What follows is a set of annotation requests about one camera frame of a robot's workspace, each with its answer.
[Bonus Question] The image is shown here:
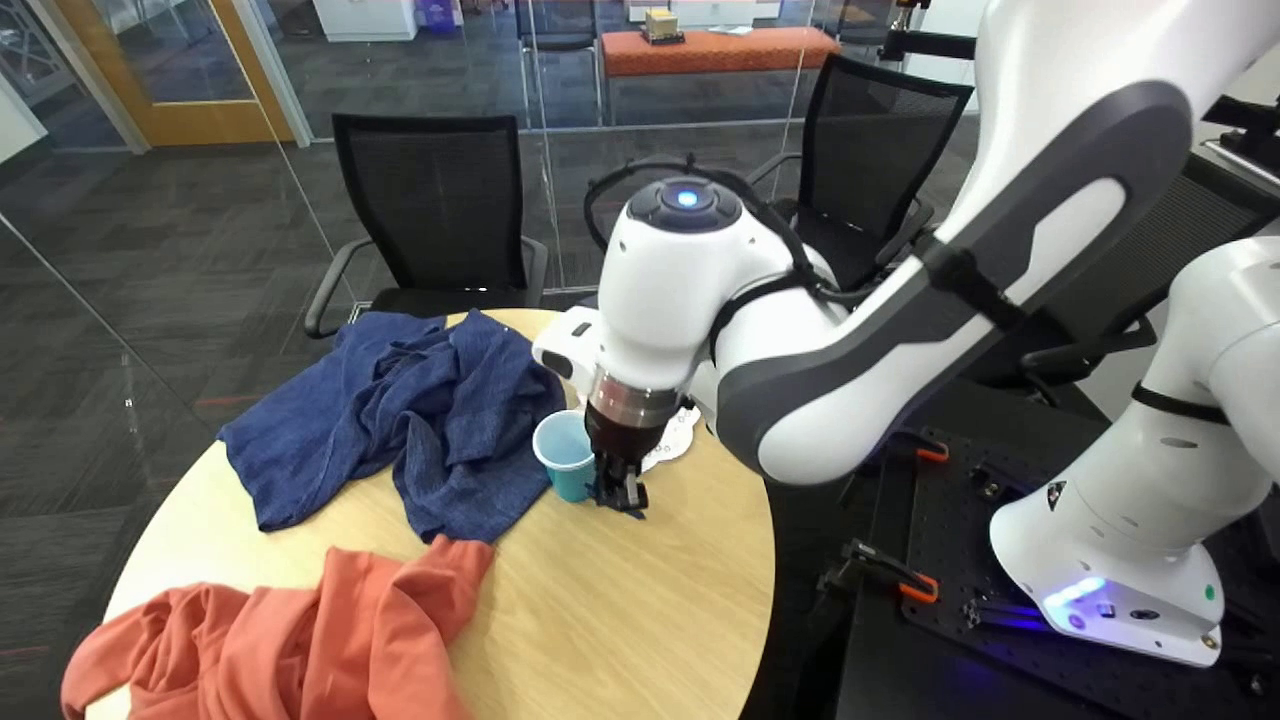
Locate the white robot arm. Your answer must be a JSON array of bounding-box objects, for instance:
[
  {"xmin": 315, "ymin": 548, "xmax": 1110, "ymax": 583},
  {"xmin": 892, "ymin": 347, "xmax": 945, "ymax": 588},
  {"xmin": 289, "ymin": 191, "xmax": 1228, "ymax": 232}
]
[{"xmin": 532, "ymin": 0, "xmax": 1280, "ymax": 668}]

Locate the small object on bench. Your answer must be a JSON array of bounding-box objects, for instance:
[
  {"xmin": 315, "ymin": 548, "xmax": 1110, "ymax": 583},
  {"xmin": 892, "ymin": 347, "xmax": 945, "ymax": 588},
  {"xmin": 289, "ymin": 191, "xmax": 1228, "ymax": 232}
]
[{"xmin": 639, "ymin": 14, "xmax": 684, "ymax": 44}]

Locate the orange bench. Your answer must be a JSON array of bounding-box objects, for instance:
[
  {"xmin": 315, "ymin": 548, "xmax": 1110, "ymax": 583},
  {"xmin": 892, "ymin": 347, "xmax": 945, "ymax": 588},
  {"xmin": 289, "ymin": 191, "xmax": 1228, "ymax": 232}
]
[{"xmin": 600, "ymin": 30, "xmax": 837, "ymax": 79}]

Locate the white flower-shaped plate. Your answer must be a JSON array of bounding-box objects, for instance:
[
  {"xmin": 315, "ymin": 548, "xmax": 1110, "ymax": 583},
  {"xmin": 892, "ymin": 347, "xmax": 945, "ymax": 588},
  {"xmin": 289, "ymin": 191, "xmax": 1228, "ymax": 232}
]
[{"xmin": 639, "ymin": 410, "xmax": 700, "ymax": 472}]

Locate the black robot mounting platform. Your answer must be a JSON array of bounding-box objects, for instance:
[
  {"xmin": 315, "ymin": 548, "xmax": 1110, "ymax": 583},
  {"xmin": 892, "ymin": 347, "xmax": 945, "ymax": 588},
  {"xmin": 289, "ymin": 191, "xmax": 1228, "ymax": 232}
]
[{"xmin": 834, "ymin": 384, "xmax": 1280, "ymax": 720}]

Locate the lower black orange clamp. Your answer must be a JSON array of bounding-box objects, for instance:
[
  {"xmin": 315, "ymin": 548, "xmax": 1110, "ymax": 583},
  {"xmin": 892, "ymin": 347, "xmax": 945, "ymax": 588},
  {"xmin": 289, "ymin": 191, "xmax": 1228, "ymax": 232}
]
[{"xmin": 819, "ymin": 540, "xmax": 940, "ymax": 610}]

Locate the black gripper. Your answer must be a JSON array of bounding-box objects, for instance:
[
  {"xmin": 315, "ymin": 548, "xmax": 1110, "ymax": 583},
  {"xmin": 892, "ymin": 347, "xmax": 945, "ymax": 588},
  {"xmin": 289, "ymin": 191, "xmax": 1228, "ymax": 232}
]
[{"xmin": 583, "ymin": 410, "xmax": 661, "ymax": 519}]

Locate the black orange clamp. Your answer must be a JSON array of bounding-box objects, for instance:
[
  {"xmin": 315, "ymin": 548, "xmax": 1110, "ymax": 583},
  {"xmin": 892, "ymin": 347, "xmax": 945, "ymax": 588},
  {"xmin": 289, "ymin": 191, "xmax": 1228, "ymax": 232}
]
[
  {"xmin": 819, "ymin": 540, "xmax": 940, "ymax": 610},
  {"xmin": 897, "ymin": 432, "xmax": 951, "ymax": 469}
]

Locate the black mesh office chair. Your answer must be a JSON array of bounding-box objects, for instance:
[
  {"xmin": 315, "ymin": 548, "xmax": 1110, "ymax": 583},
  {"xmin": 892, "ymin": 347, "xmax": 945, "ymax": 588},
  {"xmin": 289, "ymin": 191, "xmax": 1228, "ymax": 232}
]
[{"xmin": 304, "ymin": 111, "xmax": 547, "ymax": 342}]

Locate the wooden door frame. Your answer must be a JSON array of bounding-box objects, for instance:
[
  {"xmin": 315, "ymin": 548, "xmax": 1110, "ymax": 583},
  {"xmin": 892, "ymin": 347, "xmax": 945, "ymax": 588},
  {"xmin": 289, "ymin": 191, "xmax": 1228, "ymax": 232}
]
[{"xmin": 53, "ymin": 0, "xmax": 311, "ymax": 148}]

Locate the black office chair right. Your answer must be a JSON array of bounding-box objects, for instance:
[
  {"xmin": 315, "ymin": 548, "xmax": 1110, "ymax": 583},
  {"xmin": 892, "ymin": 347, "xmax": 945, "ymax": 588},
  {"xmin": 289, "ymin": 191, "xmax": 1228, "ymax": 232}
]
[{"xmin": 971, "ymin": 155, "xmax": 1280, "ymax": 388}]

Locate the upper black orange clamp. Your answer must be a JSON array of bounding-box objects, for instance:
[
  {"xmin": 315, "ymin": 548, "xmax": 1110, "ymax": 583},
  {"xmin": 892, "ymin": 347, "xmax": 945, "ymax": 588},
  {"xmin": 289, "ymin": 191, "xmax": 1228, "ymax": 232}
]
[{"xmin": 897, "ymin": 432, "xmax": 951, "ymax": 469}]

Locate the black chair at back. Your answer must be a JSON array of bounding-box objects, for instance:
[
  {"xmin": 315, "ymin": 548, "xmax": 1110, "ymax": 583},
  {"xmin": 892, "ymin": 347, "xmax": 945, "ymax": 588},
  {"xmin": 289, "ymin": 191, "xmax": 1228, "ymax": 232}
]
[{"xmin": 754, "ymin": 57, "xmax": 971, "ymax": 287}]

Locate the blue cloth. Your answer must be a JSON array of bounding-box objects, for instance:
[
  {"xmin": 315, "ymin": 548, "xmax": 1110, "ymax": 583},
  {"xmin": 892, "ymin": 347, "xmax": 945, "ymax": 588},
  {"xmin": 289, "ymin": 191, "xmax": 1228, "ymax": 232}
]
[{"xmin": 221, "ymin": 311, "xmax": 566, "ymax": 540}]

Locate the teal plastic cup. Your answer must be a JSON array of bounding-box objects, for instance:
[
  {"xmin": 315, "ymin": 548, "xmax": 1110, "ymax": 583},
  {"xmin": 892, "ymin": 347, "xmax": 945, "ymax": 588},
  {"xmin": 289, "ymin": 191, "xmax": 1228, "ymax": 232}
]
[{"xmin": 532, "ymin": 410, "xmax": 597, "ymax": 505}]

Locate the orange cloth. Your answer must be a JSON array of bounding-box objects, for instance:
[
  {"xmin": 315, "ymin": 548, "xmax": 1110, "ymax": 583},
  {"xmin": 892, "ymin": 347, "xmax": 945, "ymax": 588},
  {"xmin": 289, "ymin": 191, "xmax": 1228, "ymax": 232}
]
[{"xmin": 59, "ymin": 536, "xmax": 493, "ymax": 720}]

